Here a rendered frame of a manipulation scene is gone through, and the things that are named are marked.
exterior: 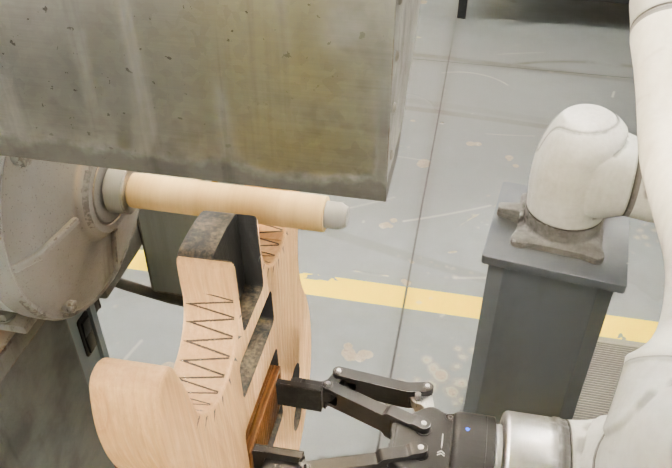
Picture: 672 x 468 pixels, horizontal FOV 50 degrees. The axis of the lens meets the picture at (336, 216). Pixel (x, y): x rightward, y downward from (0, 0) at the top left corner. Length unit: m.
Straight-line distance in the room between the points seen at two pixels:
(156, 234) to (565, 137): 0.77
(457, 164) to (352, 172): 2.60
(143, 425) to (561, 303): 1.17
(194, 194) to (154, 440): 0.26
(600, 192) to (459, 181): 1.53
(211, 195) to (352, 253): 1.89
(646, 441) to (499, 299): 1.07
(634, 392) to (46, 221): 0.46
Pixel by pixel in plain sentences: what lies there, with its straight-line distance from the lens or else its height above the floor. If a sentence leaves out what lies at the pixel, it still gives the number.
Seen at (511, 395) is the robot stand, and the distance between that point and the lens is 1.75.
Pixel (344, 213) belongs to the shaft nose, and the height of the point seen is 1.26.
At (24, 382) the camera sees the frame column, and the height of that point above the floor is 0.95.
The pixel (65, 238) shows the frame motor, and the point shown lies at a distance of 0.66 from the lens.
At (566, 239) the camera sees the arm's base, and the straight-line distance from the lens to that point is 1.48.
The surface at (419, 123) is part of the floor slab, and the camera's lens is 3.26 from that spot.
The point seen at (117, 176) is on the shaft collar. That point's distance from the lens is 0.67.
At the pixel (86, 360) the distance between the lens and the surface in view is 1.16.
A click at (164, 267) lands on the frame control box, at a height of 0.97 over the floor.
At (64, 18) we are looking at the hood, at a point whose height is 1.48.
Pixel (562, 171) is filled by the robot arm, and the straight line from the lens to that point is 1.39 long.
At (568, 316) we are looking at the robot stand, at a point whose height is 0.58.
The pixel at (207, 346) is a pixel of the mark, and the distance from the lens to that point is 0.56.
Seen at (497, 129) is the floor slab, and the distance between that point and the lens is 3.27.
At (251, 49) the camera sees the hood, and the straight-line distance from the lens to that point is 0.38.
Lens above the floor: 1.63
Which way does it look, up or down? 38 degrees down
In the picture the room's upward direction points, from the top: straight up
